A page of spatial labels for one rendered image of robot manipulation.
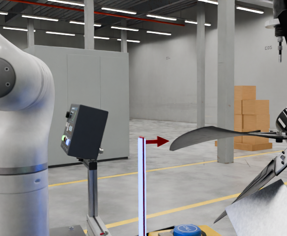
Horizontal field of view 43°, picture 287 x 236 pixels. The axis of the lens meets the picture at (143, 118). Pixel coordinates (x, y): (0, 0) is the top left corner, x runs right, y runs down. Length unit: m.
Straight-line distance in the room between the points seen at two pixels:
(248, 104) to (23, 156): 8.61
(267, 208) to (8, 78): 0.61
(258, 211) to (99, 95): 6.54
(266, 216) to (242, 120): 8.51
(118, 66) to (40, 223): 6.86
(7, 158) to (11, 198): 0.08
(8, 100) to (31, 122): 0.12
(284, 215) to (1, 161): 0.60
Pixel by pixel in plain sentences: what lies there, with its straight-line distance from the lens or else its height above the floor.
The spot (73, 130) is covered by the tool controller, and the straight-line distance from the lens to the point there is 1.31.
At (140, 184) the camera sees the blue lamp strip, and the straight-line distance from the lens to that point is 0.77.
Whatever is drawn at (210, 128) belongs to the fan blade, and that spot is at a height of 1.21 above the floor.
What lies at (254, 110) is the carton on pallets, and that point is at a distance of 9.09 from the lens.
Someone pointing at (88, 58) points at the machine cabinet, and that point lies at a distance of 7.22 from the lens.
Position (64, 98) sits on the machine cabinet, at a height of 1.29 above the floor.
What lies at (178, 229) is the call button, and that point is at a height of 1.08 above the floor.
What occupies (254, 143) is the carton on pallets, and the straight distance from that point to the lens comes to 9.14.
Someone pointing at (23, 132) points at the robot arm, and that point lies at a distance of 0.75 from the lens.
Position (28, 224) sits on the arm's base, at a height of 1.03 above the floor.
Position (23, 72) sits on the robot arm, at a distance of 0.67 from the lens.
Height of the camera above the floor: 1.27
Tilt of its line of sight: 3 degrees down
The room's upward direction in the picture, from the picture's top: straight up
